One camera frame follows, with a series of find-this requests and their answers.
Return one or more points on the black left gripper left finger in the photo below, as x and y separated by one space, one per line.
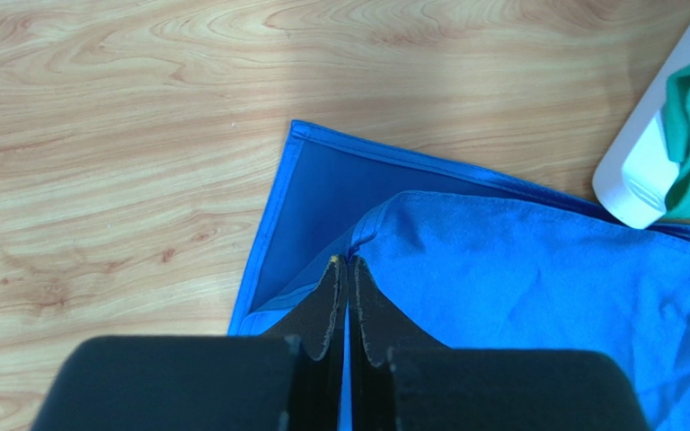
287 378

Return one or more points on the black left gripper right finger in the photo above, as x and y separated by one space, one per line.
402 378

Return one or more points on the blue cloth napkin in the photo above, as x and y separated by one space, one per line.
477 258

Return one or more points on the white clothes rack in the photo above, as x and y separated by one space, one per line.
634 176

